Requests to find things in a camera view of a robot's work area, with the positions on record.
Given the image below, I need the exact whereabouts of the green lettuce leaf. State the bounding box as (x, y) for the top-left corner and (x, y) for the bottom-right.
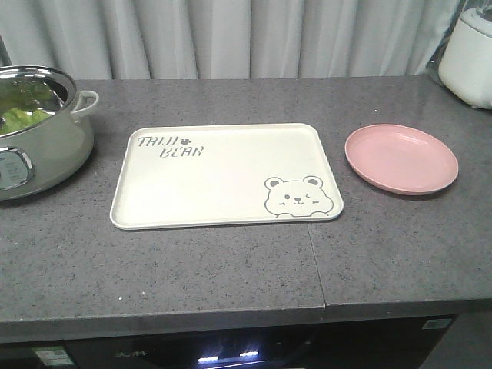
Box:
(1, 80), (54, 135)

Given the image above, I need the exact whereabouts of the pink round plate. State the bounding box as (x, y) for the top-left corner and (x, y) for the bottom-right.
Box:
(344, 124), (459, 195)

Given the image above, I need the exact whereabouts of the green electric cooking pot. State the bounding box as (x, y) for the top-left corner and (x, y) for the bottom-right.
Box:
(1, 65), (99, 201)

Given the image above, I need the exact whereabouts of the black disinfection cabinet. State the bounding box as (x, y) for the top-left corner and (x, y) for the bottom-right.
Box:
(65, 315), (456, 368)

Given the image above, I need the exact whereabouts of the cream bear serving tray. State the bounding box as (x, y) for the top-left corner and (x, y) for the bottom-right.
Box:
(110, 123), (344, 230)

